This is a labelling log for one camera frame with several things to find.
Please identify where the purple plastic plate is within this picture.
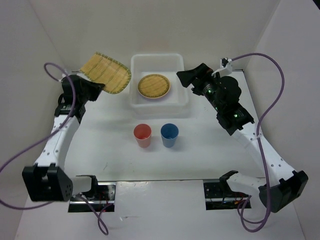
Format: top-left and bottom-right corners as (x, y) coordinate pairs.
(140, 93), (171, 102)

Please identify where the round bamboo tray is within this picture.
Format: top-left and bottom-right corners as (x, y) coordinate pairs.
(137, 74), (169, 98)

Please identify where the red plastic cup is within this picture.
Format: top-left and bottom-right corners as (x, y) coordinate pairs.
(133, 123), (152, 148)

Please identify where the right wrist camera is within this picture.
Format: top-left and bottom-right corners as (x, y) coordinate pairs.
(211, 58), (233, 78)

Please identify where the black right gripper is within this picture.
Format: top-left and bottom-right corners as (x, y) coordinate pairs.
(177, 62), (224, 112)

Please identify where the fan-shaped bamboo tray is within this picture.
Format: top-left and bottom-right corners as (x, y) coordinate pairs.
(79, 52), (132, 95)

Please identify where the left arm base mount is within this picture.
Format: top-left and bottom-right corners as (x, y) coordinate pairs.
(68, 181), (117, 213)

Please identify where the white plastic bin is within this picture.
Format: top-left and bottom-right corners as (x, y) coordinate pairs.
(128, 53), (190, 119)

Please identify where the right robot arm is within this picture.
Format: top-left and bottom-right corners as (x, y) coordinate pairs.
(176, 63), (309, 213)

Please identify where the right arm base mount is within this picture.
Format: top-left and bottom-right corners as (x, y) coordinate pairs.
(203, 179), (248, 211)

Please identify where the blue plastic cup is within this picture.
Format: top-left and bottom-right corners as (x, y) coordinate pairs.
(160, 123), (179, 148)

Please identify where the yellow plastic plate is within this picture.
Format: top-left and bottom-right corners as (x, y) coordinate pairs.
(137, 73), (172, 100)

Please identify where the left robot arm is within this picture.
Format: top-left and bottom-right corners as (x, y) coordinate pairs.
(22, 75), (104, 202)

